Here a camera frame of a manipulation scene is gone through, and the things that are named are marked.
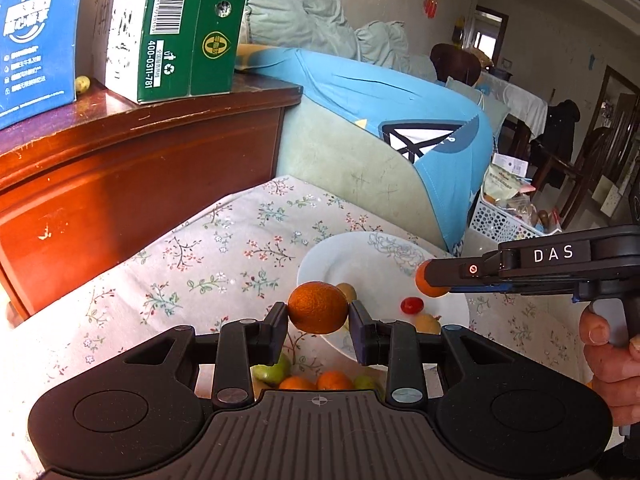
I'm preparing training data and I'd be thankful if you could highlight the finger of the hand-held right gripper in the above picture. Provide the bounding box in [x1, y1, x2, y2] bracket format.
[424, 255, 512, 295]

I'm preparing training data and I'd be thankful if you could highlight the dark brown armchair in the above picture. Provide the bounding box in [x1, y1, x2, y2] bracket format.
[430, 42, 482, 86]

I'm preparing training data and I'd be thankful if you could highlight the small mandarin orange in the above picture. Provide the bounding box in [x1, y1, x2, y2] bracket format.
[286, 282, 349, 335]
[415, 259, 451, 299]

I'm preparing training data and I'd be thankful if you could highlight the green and white carton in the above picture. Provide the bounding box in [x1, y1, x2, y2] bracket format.
[105, 0, 256, 105]

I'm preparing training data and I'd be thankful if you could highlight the black jacket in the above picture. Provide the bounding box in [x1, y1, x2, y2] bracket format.
[535, 99, 582, 163]

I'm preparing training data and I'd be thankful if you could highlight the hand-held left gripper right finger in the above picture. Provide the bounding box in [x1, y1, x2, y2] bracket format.
[348, 300, 507, 408]

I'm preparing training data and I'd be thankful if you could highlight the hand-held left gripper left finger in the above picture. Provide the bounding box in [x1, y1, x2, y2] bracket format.
[122, 301, 291, 410]

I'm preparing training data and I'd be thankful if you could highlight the pale green cushion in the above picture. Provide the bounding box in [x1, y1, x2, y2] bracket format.
[241, 0, 361, 61]
[354, 20, 438, 81]

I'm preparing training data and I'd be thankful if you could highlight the white plate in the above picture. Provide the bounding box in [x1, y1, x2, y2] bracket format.
[296, 232, 471, 371]

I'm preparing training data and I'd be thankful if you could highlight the person's right hand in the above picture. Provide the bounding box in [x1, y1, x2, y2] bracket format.
[579, 306, 640, 429]

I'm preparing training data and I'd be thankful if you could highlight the white table cover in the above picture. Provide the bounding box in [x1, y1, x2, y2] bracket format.
[477, 71, 550, 133]

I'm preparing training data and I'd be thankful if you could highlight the blue carton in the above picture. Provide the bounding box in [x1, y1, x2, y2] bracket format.
[0, 0, 88, 131]

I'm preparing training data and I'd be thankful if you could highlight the wooden chair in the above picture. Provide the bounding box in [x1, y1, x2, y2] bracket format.
[530, 125, 631, 231]

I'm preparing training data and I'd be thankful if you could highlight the pale green sofa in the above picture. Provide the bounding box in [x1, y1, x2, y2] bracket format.
[275, 102, 471, 256]

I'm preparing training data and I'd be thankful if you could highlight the white lattice basket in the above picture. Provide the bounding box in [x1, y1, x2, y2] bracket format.
[469, 192, 548, 247]

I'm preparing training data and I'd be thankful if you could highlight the snack bag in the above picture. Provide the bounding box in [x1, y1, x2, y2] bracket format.
[482, 152, 531, 206]

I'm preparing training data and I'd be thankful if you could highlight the sofa with blue cloth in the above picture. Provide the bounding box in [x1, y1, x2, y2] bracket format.
[237, 45, 496, 256]

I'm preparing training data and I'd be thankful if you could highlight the pile of oranges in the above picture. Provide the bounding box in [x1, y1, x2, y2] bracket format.
[277, 370, 356, 392]

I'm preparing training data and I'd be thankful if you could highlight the red-brown wooden cabinet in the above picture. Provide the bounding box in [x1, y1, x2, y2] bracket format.
[0, 80, 304, 328]

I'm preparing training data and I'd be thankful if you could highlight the floral tablecloth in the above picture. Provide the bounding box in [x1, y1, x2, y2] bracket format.
[0, 175, 596, 480]

